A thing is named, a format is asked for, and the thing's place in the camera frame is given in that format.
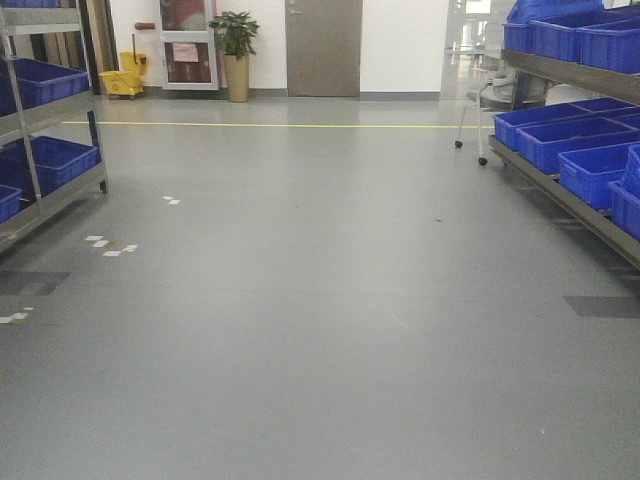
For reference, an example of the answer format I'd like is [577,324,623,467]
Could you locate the steel shelf rack right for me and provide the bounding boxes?
[487,48,640,271]

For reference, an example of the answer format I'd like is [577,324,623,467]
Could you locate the steel shelf rack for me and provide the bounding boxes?
[1,1,109,252]
[487,48,640,271]

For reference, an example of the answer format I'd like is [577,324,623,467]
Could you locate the blue bin lower left shelf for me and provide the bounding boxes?
[1,136,99,197]

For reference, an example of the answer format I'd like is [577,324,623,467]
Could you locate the blue bin shelf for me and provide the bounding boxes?
[1,136,99,197]
[577,17,639,74]
[13,58,89,109]

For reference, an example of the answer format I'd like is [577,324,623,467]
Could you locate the steel shelf rack left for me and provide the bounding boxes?
[1,1,109,252]

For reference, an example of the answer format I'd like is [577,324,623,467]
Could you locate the blue bin upper left shelf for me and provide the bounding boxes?
[13,58,89,109]

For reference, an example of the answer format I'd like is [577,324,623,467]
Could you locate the blue bin upper right shelf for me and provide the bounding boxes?
[577,17,639,74]

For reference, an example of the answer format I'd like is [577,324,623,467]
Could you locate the grey door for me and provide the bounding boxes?
[285,0,363,98]

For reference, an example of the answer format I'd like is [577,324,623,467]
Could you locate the potted green plant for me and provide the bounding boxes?
[209,11,260,103]

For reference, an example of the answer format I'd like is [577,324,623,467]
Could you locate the glass fire cabinet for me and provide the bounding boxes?
[157,0,219,91]

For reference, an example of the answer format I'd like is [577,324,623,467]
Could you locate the blue bin lower right middle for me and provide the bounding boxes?
[516,117,639,174]

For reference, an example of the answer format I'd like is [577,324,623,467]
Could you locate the blue bin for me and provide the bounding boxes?
[558,142,639,210]
[516,117,639,174]

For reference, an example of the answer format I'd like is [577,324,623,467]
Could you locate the yellow mop bucket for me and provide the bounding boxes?
[99,35,148,99]

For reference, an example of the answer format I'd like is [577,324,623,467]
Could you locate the blue bin lower right front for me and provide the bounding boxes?
[558,142,639,210]

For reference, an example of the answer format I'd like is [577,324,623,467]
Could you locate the white wheeled chair frame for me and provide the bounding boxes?
[454,70,516,166]

